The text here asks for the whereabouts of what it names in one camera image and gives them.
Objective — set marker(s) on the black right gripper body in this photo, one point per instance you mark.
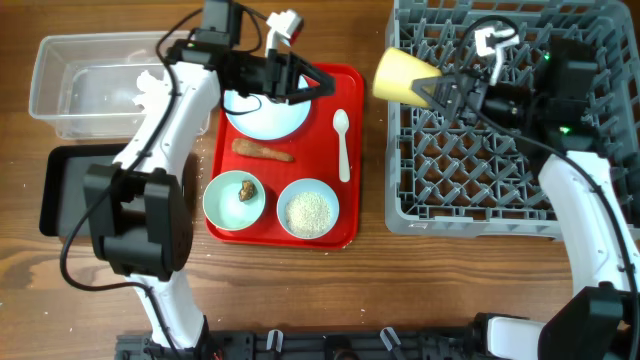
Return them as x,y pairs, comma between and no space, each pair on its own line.
489,99

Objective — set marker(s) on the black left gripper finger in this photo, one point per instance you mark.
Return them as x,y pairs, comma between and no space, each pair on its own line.
305,94
301,67

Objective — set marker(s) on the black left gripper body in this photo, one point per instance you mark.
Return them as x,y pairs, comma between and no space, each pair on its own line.
258,75

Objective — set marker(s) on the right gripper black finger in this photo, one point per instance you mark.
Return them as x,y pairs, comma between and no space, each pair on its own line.
427,87
445,103

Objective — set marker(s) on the yellow plastic cup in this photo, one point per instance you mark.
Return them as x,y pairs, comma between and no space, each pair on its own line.
395,74

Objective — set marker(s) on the light blue grey bowl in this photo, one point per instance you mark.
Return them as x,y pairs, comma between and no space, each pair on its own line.
307,185

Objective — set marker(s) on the brown food scrap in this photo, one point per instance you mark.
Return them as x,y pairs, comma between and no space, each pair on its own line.
248,191

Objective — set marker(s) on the white cooked rice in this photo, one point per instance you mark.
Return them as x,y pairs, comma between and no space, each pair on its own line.
308,215

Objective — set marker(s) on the white tissue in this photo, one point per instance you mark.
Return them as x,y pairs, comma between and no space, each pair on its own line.
146,90

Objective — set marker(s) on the mint green bowl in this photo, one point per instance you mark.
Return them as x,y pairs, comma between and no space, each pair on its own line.
221,203

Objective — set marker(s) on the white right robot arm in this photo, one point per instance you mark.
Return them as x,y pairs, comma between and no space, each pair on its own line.
601,321

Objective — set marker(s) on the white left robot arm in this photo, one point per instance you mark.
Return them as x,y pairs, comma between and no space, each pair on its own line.
136,213

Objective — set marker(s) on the grey plastic dishwasher rack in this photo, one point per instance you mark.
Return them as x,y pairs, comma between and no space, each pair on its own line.
449,175

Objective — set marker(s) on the black waste tray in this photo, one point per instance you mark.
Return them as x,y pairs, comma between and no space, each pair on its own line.
63,201

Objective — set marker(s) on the white plastic spoon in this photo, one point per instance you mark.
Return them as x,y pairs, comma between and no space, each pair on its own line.
341,126

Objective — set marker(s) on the light blue round plate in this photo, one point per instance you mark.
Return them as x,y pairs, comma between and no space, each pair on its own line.
259,118

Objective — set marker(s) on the brown sweet potato piece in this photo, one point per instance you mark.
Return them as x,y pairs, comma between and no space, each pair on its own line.
248,148

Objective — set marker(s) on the red plastic tray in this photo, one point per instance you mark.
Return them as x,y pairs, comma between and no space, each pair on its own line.
289,175

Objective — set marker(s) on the clear plastic bin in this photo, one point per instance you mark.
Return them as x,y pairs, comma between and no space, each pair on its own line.
83,85

